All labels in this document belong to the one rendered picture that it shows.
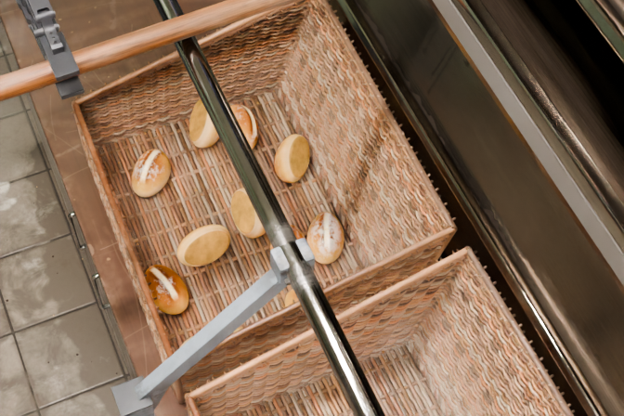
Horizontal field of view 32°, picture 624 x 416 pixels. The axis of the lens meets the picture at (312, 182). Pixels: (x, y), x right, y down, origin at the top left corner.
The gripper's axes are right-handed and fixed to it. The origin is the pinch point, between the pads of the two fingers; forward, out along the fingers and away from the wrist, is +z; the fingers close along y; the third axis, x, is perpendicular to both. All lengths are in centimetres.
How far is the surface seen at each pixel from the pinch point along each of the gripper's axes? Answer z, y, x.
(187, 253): 2, 55, -13
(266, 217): 29.7, 2.2, -15.0
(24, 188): -67, 120, 8
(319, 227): 6, 55, -36
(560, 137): 47, -25, -38
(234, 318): 36.2, 11.3, -7.9
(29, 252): -49, 120, 12
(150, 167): -17, 55, -13
